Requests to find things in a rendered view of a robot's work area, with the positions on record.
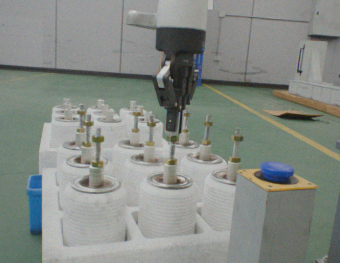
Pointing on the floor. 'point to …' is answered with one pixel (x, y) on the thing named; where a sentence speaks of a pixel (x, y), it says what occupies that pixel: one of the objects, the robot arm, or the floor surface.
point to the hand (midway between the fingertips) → (174, 121)
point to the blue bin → (35, 203)
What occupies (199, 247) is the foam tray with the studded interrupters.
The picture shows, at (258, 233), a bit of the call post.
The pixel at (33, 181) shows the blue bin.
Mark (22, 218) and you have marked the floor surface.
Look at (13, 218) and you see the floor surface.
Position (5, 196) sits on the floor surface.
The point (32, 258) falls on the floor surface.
